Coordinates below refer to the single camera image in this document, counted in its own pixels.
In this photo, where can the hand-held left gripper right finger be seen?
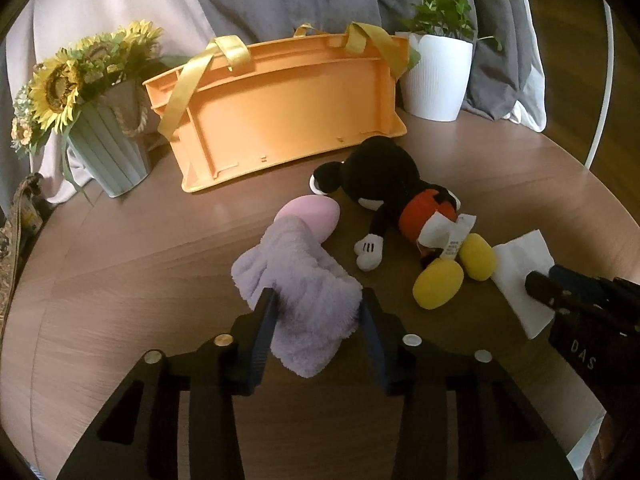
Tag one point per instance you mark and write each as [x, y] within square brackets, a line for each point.
[372, 332]

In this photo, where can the white napkin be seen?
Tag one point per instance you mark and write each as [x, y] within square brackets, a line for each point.
[520, 270]

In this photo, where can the pink curtain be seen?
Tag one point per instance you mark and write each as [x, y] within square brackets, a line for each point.
[100, 0]

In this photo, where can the black mouse plush toy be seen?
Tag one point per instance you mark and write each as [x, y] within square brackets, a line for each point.
[390, 185]

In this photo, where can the purple fluffy towel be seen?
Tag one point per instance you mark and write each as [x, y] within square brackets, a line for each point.
[300, 280]

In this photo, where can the brown patterned cloth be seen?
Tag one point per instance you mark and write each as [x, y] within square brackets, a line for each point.
[15, 240]

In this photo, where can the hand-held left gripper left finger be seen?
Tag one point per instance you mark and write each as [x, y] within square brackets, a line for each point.
[265, 332]

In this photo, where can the white sheer curtain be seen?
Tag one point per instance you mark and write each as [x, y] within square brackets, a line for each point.
[530, 110]

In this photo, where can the green leafy plant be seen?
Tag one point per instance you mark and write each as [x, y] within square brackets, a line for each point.
[440, 7]

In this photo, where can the pink soft pad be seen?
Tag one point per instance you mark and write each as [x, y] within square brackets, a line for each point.
[310, 212]

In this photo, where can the sunflower bouquet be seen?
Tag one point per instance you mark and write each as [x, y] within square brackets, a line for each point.
[60, 85]

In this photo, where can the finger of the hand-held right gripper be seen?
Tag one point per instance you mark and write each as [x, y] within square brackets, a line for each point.
[547, 292]
[580, 282]

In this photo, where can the white ribbed flower pot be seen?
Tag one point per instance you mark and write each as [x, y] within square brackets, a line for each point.
[440, 80]

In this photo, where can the grey-green ribbed vase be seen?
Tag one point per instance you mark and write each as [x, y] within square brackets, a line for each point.
[110, 150]

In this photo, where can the white curved pole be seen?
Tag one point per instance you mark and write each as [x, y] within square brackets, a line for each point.
[606, 85]

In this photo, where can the orange plastic crate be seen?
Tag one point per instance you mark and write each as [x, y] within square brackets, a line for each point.
[285, 110]

